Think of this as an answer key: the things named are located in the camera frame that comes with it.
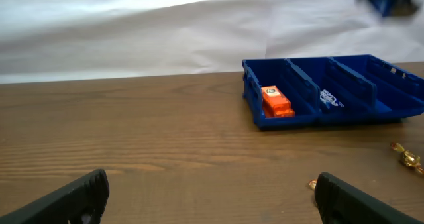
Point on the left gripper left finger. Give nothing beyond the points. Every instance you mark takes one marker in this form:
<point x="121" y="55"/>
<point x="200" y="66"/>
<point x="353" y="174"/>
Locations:
<point x="66" y="205"/>

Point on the orange candy box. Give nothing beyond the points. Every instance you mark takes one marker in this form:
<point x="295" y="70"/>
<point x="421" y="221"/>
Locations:
<point x="286" y="113"/>
<point x="275" y="99"/>

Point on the gold wrapped candy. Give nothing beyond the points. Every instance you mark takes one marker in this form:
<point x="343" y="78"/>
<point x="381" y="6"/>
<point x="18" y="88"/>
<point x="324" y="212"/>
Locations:
<point x="409" y="158"/>
<point x="312" y="184"/>

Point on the blue tray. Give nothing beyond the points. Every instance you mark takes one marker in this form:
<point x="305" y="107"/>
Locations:
<point x="285" y="123"/>

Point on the blue candy pack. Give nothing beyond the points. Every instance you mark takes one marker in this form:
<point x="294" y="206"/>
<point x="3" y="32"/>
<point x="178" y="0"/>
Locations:
<point x="328" y="99"/>

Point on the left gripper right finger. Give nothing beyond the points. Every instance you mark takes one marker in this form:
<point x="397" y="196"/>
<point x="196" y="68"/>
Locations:
<point x="348" y="209"/>

